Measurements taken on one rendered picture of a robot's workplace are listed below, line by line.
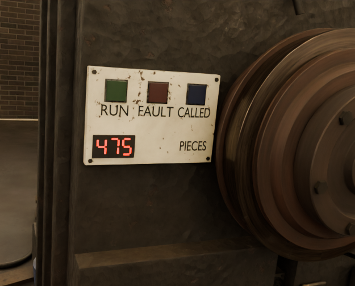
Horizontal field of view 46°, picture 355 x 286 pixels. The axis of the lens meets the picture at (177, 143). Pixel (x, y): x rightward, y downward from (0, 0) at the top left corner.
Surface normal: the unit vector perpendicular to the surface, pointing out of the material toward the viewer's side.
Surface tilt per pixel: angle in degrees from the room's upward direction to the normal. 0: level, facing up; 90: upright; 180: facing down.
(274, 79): 90
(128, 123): 90
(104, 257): 0
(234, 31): 90
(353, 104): 90
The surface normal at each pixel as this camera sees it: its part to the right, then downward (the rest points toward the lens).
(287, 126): -0.59, -0.16
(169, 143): 0.38, 0.24
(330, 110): -0.65, -0.61
